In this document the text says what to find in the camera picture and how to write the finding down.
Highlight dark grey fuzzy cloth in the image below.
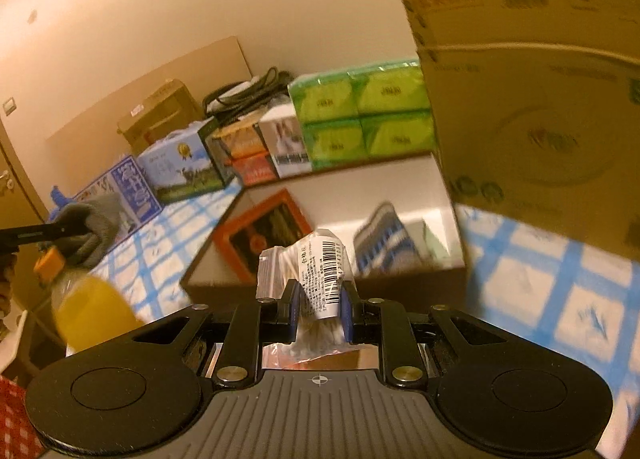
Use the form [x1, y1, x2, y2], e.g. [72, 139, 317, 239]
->
[54, 194, 122, 269]

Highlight cotton swab plastic bag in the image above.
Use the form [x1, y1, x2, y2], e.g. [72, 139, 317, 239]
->
[256, 229, 352, 368]

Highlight striped knitted grey sock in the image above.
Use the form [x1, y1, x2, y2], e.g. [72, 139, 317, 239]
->
[354, 201, 423, 277]

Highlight red black packet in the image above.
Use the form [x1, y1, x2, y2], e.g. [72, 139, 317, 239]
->
[213, 188, 312, 283]

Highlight wooden door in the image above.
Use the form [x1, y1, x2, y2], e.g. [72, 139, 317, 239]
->
[0, 118, 51, 310]

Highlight blue cartoon flat box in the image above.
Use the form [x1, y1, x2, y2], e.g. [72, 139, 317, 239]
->
[50, 156, 163, 245]

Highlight wooden headboard panel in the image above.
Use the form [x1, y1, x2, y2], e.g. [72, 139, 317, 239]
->
[45, 36, 253, 200]

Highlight dark brown open box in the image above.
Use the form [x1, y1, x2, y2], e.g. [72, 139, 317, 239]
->
[179, 150, 469, 313]

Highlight orange juice bottle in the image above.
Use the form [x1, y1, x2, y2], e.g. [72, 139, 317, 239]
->
[34, 247, 144, 353]

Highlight blue milk carton box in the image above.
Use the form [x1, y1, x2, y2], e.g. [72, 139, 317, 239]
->
[137, 118, 235, 206]

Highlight blue checkered bed sheet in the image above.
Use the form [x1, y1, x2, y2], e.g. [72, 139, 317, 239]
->
[94, 183, 639, 458]

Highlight small brown cardboard box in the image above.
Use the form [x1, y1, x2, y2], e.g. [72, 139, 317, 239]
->
[117, 79, 205, 156]

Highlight orange red noodle boxes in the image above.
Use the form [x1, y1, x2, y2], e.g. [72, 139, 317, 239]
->
[207, 119, 278, 186]

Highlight white product box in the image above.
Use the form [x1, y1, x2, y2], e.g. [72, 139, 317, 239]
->
[258, 103, 312, 179]

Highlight green tissue pack bundle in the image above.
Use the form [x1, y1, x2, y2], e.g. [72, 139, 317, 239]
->
[288, 60, 437, 170]

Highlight large cardboard box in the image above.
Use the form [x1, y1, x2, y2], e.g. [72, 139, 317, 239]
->
[401, 0, 639, 260]

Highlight wall light switch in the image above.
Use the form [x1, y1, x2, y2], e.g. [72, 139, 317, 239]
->
[2, 97, 16, 116]

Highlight black cable bundle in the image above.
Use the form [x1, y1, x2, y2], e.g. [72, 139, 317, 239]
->
[200, 65, 295, 126]

